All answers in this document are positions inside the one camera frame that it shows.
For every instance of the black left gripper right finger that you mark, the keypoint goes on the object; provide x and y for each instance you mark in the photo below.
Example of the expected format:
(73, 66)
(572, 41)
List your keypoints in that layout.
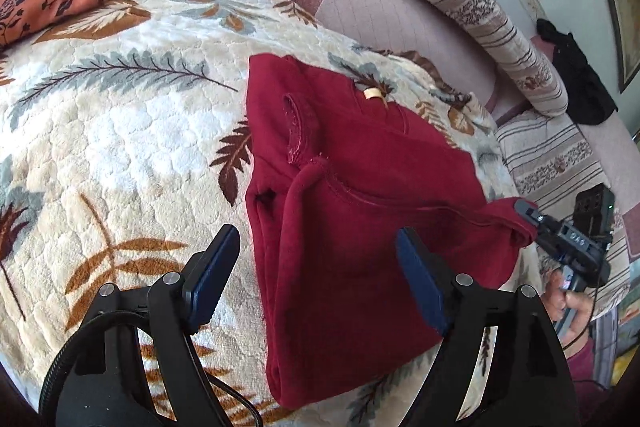
(428, 277)

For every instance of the cream leaf-pattern plush blanket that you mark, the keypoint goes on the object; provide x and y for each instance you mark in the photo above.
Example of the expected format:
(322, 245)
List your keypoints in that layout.
(124, 148)

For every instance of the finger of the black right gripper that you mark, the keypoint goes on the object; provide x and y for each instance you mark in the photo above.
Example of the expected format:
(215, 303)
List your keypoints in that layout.
(529, 213)

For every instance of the person's right hand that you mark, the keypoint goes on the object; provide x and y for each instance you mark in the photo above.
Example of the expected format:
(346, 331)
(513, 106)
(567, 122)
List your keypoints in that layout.
(556, 301)

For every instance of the striped floral rolled quilt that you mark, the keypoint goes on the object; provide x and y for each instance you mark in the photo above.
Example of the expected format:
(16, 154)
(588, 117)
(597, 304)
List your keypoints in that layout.
(465, 6)

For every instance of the black garment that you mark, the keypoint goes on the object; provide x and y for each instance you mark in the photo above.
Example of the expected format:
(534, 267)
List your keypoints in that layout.
(588, 100)

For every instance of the striped floral pillow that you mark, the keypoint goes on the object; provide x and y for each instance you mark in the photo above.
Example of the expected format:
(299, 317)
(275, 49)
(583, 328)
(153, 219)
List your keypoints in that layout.
(551, 160)

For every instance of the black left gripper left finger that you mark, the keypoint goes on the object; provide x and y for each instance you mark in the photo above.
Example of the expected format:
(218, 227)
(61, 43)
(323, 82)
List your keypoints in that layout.
(206, 275)

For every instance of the dark red fleece garment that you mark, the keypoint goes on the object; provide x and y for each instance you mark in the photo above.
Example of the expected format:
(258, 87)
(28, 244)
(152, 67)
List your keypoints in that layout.
(336, 176)

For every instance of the black camera box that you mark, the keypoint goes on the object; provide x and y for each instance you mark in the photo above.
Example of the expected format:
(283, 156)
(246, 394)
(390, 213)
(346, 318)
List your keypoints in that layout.
(593, 212)

